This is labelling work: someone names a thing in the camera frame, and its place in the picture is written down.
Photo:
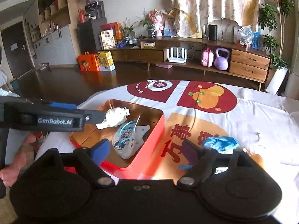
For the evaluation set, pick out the black mini fridge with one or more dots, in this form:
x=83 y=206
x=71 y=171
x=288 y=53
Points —
x=89 y=35

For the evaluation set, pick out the orange gift bag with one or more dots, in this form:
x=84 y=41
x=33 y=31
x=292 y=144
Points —
x=88 y=62

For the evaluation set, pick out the person's left hand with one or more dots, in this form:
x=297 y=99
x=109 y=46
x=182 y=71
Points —
x=23 y=158

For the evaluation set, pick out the white wifi router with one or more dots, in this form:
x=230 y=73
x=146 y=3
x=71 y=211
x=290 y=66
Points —
x=176 y=55

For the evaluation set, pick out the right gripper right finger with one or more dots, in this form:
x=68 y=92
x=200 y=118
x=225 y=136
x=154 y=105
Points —
x=202 y=164

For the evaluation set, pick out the pink plush doll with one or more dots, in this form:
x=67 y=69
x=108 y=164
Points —
x=156 y=18

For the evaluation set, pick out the printed white tablecloth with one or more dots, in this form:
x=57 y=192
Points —
x=265 y=125

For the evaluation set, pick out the black smart speaker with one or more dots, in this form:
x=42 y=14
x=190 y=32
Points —
x=212 y=32

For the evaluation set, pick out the white cereal box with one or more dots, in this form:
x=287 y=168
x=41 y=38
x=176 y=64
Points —
x=107 y=39

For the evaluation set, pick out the red metal tin box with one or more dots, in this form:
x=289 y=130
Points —
x=124 y=168

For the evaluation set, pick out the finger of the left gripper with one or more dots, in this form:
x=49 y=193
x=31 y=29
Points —
x=94 y=116

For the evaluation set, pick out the plastic cartoon snack bag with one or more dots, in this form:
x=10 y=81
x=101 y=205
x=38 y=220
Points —
x=129 y=138

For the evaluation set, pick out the yellow carton box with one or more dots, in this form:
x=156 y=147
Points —
x=105 y=61

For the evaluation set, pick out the purple kettlebell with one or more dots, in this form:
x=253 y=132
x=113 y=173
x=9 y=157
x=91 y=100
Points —
x=221 y=63

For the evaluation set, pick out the blue rubber glove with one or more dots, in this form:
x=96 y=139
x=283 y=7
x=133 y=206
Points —
x=221 y=143

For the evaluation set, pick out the green potted tree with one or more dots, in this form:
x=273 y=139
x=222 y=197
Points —
x=273 y=18

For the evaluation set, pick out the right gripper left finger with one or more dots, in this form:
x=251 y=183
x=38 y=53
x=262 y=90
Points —
x=89 y=161

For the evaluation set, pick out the floral yellow curtain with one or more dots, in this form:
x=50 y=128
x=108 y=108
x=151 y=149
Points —
x=192 y=15

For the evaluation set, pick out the wooden tv cabinet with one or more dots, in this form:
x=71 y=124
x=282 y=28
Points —
x=248 y=64

